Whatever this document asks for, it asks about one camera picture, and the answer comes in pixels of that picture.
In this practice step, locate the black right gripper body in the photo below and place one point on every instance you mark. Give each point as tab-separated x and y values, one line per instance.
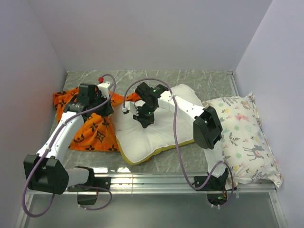
146	114

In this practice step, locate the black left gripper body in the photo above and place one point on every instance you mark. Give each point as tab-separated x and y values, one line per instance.
103	111

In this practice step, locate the white pillow yellow edge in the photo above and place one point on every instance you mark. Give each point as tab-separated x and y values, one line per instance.
138	144

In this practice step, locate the orange patterned pillowcase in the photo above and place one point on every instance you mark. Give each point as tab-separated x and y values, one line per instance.
96	135

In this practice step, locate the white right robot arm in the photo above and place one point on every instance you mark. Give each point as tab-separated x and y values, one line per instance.
204	121

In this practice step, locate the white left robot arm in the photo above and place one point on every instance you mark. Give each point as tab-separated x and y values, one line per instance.
44	170

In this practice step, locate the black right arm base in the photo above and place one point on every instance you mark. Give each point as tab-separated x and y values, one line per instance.
217	192

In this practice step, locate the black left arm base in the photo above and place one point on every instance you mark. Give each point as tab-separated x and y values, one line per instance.
87	194

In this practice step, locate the floral deer print pillow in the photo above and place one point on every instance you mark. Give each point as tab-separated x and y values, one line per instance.
244	145

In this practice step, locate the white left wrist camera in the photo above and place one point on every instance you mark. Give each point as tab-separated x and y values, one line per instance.
104	87

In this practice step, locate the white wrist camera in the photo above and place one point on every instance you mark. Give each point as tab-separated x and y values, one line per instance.
104	87
132	107

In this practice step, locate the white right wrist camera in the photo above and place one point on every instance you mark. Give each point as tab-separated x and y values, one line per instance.
132	107

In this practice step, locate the aluminium mounting rail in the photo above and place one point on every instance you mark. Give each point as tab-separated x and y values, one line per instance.
170	184

